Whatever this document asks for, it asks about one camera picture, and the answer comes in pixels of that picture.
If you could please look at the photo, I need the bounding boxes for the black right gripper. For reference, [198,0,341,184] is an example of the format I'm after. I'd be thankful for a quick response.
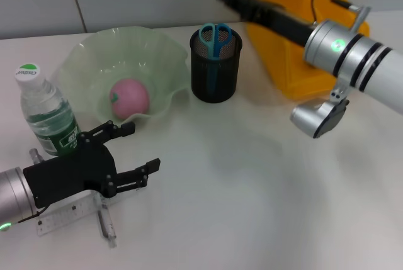
[215,0,316,48]

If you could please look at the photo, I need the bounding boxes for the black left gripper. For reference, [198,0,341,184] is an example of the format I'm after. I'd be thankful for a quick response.
[23,120,162,210]

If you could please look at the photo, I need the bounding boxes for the pink peach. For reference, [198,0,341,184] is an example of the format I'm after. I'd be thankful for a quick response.
[109,78,150,120]

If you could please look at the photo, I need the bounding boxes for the blue scissors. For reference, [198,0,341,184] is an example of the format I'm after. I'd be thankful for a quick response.
[197,23,233,94]

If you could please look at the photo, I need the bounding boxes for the grey pen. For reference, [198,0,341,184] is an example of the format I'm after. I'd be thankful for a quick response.
[97,199,118,249]

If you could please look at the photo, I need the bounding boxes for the clear plastic water bottle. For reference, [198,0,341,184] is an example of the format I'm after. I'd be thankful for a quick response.
[13,62,81,157]

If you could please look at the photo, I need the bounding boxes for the transparent plastic ruler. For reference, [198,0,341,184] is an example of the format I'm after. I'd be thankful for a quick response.
[37,186,141,237]

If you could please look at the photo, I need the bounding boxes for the black mesh pen holder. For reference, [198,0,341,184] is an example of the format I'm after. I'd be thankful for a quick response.
[190,26,244,104]

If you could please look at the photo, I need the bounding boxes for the green glass fruit plate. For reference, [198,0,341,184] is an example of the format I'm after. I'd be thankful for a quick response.
[52,26,191,129]

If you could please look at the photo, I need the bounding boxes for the yellow plastic bin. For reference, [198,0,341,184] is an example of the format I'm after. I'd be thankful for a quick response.
[244,0,371,99]

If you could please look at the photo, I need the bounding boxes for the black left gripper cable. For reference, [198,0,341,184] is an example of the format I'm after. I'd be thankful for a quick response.
[18,149,48,224]

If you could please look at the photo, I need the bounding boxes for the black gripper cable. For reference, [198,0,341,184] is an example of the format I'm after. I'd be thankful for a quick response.
[310,0,372,33]
[18,149,48,224]

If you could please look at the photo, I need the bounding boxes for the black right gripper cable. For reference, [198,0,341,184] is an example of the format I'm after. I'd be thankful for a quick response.
[310,0,372,33]

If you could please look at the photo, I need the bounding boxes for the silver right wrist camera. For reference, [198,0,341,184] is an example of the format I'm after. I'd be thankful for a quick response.
[291,76,351,139]

